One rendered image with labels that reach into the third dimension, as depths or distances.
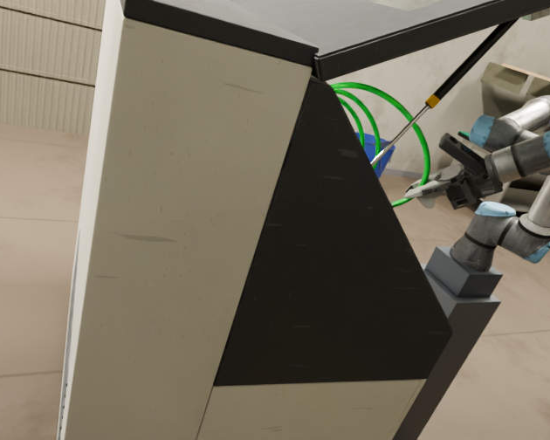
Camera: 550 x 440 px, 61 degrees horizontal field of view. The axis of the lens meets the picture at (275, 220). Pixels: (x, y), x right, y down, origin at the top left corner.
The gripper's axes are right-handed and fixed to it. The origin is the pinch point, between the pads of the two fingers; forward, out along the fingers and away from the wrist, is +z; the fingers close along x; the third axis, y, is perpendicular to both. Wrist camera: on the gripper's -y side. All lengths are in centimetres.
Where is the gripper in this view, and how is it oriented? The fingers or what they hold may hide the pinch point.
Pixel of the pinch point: (409, 189)
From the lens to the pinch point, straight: 121.5
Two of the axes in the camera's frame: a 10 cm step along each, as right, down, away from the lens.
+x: 3.7, -5.1, 7.8
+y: 5.1, 8.1, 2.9
